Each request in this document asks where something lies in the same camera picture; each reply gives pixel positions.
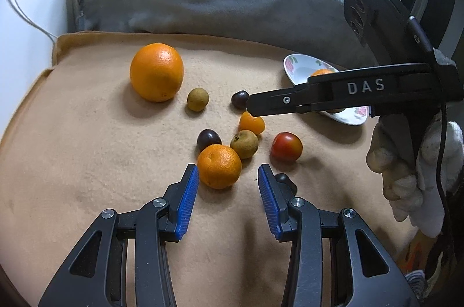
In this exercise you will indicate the dark purple grape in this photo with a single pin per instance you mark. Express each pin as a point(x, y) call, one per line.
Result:
point(208, 139)
point(239, 99)

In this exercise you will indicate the small orange kumquat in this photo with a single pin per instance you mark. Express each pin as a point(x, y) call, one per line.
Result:
point(251, 123)

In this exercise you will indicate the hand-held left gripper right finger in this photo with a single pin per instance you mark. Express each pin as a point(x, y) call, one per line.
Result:
point(268, 198)

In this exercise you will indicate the brown longan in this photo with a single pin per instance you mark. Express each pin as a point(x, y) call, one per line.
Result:
point(198, 99)
point(244, 144)

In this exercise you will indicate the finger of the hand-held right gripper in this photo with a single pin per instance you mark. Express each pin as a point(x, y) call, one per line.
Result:
point(286, 99)

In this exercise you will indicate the red tomato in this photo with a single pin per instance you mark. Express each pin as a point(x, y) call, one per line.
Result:
point(287, 147)

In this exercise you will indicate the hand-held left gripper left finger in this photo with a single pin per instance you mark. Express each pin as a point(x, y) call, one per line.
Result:
point(186, 198)

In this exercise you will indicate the white floral plate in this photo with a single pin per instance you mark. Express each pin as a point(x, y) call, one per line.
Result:
point(297, 69)

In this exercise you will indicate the tan fleece blanket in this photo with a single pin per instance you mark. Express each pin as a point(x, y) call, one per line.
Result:
point(90, 147)

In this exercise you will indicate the large orange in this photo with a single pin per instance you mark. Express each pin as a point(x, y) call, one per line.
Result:
point(156, 72)

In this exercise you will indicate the person's right hand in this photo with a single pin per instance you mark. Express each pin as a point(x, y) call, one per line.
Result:
point(431, 162)

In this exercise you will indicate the small orange mandarin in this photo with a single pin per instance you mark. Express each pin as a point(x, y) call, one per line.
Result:
point(321, 72)

